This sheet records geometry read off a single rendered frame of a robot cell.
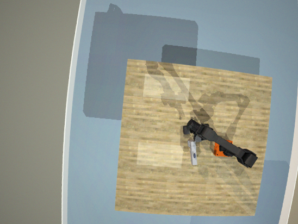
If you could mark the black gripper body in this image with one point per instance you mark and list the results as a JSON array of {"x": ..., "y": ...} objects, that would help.
[{"x": 187, "y": 130}]

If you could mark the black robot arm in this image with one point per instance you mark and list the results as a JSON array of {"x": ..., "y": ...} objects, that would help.
[{"x": 244, "y": 156}]

